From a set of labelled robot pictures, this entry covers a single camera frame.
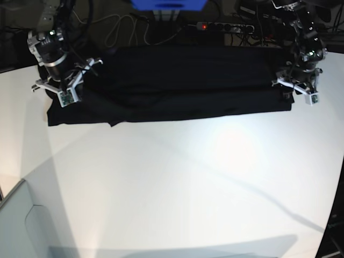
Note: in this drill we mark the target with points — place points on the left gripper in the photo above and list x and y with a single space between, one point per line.
302 81

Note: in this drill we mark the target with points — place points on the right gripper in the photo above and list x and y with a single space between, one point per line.
71 79

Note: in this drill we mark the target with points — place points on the black T-shirt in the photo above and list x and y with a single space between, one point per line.
172 83

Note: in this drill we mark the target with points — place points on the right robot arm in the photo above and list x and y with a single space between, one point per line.
54 44

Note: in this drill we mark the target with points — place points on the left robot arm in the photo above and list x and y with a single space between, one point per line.
307 49

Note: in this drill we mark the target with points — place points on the blue box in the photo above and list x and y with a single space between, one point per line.
184 5

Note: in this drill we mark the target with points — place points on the black power strip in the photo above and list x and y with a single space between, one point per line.
231 28

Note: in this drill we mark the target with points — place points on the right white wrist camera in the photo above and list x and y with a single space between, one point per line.
68 97

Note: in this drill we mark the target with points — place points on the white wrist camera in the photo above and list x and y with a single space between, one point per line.
68 97
312 98

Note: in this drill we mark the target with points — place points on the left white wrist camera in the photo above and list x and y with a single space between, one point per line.
312 98

